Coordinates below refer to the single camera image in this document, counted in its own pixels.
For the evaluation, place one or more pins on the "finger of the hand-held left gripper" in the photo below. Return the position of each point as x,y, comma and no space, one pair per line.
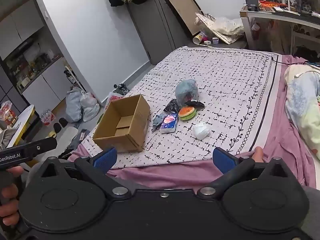
41,145

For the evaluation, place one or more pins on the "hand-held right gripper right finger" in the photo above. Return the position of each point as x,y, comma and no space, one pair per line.
223,160

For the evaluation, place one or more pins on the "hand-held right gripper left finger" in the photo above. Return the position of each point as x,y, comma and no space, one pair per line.
106,158

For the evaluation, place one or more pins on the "clear plastic bag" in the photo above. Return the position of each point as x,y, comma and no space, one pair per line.
201,131

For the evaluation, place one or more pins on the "brown cardboard box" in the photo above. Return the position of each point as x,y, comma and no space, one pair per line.
136,127

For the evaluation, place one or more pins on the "watermelon slice toy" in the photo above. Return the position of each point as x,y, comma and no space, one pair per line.
187,113

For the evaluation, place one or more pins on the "black glossy pouch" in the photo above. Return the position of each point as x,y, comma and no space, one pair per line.
195,104

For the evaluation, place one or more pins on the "blue tissue packet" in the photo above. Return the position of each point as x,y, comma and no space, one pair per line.
169,123

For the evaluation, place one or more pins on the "black shiny packet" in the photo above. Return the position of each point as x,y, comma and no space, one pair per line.
172,106

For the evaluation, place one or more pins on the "blue plush toy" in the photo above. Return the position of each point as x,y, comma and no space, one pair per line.
186,90

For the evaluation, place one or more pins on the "person's left hand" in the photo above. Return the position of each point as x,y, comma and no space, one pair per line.
10,213

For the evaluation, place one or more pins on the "black slippers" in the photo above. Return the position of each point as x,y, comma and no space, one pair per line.
60,125

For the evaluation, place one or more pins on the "pack of water bottles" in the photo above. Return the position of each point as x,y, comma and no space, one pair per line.
48,117

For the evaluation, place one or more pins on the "white board yellow edge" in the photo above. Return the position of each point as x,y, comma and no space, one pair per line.
22,122

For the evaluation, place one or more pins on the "red snack bag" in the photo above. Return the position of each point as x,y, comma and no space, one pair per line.
7,115

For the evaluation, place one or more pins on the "grey plastic bag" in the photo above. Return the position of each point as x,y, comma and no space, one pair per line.
73,105

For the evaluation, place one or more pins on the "white plastic bag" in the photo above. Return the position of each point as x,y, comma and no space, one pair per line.
90,106

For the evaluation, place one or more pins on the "red printed plastic bag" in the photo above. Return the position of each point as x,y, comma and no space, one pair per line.
113,98

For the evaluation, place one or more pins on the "pink bed sheet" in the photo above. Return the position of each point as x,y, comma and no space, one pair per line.
282,135

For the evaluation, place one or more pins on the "black shoes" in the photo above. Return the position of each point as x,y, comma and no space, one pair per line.
122,88

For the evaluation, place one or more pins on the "white black patterned blanket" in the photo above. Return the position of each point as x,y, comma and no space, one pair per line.
220,80

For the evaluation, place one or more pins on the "pastel quilt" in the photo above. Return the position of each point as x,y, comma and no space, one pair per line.
303,105

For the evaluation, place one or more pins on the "person's grey pants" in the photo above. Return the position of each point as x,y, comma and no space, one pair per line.
312,205

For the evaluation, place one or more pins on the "grey storage cabinet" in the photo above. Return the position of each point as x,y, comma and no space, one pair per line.
25,30

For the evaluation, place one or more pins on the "small white box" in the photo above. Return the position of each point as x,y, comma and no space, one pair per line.
215,40

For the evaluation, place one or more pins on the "paper cup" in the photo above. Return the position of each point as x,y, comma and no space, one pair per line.
199,38

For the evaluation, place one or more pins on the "beige tote bag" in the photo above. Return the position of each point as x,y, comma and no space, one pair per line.
225,26

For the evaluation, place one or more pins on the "grey door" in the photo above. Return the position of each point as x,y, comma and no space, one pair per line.
150,30

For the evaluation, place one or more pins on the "white desk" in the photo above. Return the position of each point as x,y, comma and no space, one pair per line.
275,15

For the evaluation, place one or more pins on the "black picture frame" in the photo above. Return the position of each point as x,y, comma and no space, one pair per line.
182,10

